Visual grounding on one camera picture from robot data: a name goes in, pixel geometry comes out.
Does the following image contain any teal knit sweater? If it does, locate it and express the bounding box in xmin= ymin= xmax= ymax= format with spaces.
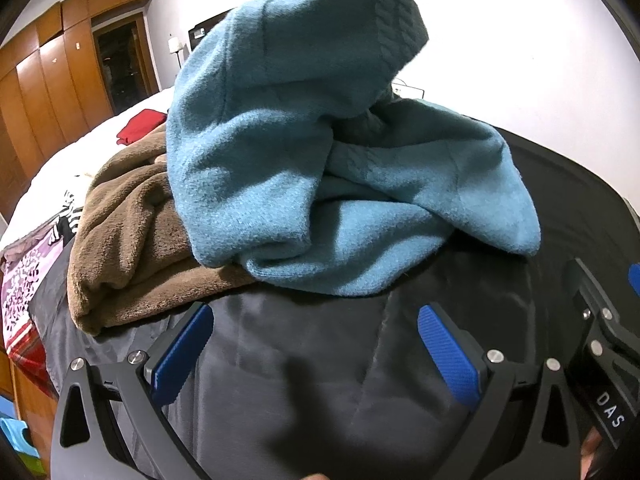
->
xmin=166 ymin=0 xmax=541 ymax=296

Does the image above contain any brown fleece garment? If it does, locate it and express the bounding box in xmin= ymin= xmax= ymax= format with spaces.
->
xmin=67 ymin=126 xmax=254 ymax=336

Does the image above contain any black cloth work mat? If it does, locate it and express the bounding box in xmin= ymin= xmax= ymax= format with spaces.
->
xmin=30 ymin=134 xmax=639 ymax=479

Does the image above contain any purple patterned blanket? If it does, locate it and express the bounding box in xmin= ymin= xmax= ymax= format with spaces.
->
xmin=1 ymin=223 xmax=65 ymax=396

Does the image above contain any striped black white garment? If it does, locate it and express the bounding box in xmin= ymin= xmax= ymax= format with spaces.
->
xmin=58 ymin=190 xmax=86 ymax=234

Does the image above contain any white bed sheet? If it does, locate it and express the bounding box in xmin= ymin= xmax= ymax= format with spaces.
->
xmin=1 ymin=87 xmax=174 ymax=252

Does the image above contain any red folded garment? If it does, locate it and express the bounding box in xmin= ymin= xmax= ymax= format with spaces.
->
xmin=116 ymin=108 xmax=167 ymax=146

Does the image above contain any wooden wardrobe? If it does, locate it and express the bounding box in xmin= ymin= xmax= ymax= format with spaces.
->
xmin=1 ymin=0 xmax=158 ymax=219

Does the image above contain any dark wooden headboard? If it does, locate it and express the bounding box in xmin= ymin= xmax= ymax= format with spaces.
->
xmin=188 ymin=10 xmax=229 ymax=52

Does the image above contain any bedside wall lamp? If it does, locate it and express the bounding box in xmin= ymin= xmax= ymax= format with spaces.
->
xmin=167 ymin=36 xmax=184 ymax=67

